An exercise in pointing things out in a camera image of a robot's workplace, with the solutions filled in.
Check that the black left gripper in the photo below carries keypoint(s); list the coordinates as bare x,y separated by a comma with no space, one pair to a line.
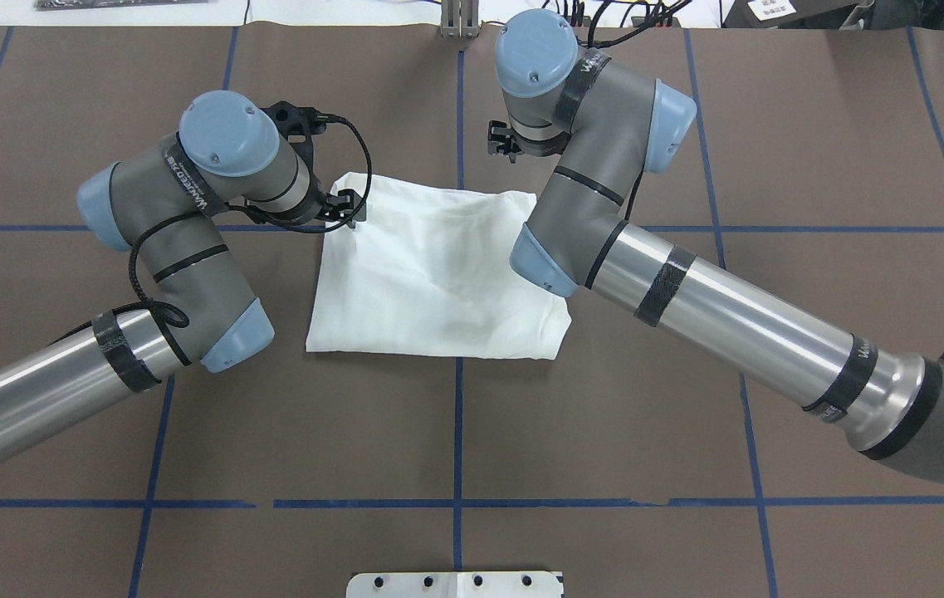
344,203

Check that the white long-sleeve printed shirt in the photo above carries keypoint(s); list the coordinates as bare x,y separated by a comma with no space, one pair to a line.
427,273

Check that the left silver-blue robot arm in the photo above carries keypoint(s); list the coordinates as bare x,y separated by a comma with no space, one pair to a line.
193,304

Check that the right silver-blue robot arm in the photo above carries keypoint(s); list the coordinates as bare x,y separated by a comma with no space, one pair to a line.
609,126

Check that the white sheet with black border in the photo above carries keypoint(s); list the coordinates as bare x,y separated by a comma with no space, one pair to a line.
57,5

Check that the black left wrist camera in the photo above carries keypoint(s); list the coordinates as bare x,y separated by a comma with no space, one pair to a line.
298,126

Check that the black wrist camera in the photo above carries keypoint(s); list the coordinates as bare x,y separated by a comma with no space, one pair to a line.
298,126
502,140

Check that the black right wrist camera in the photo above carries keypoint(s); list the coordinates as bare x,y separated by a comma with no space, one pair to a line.
502,140

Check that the aluminium frame post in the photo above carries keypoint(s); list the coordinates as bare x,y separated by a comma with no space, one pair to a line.
460,19

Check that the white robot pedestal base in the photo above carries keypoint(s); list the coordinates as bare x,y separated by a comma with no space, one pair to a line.
457,584

